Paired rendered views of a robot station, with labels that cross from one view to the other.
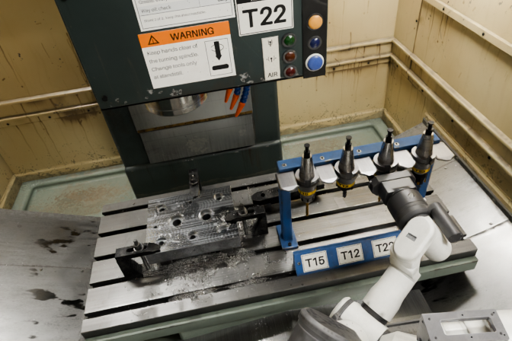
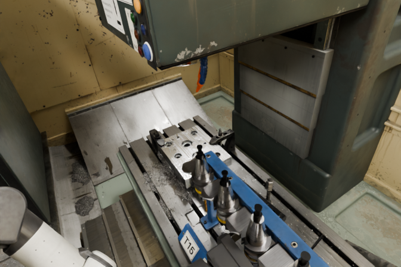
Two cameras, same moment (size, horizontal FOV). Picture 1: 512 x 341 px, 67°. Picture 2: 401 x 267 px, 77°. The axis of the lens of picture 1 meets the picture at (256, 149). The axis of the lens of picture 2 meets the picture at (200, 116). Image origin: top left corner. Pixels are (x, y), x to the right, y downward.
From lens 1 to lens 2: 84 cm
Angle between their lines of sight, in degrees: 53
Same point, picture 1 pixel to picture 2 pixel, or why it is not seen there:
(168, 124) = (255, 96)
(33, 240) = (181, 111)
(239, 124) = (297, 133)
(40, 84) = not seen: hidden behind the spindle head
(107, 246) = (170, 130)
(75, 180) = not seen: hidden behind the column
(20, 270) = (163, 116)
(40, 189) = (222, 98)
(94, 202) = (228, 121)
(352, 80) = not seen: outside the picture
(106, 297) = (139, 145)
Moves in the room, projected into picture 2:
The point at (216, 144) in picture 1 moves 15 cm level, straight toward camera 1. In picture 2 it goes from (277, 134) to (255, 147)
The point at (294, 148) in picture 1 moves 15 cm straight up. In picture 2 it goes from (373, 207) to (382, 188)
